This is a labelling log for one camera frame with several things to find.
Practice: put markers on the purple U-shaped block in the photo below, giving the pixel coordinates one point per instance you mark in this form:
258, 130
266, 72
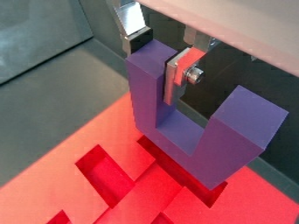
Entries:
212, 152

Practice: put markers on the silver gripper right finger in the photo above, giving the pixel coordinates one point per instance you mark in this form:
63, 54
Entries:
182, 70

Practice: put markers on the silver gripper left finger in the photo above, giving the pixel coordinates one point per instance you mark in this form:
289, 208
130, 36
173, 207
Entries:
135, 33

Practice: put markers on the red board with recesses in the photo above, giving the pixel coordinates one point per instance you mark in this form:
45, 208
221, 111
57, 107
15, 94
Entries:
107, 176

